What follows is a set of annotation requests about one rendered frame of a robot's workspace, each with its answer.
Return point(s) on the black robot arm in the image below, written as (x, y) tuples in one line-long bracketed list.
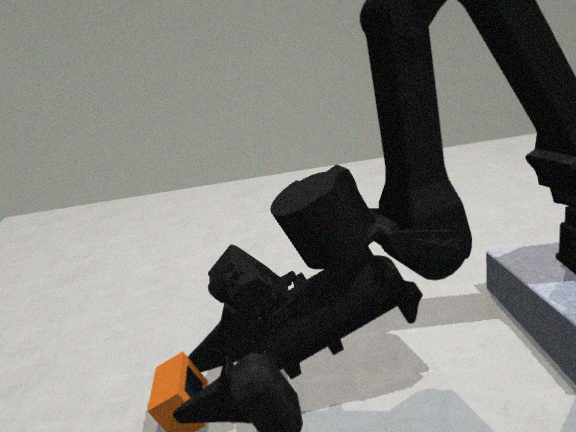
[(421, 221)]

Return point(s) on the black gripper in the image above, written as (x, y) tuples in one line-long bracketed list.
[(254, 391)]

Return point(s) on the orange block with black square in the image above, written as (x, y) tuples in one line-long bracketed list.
[(175, 382)]

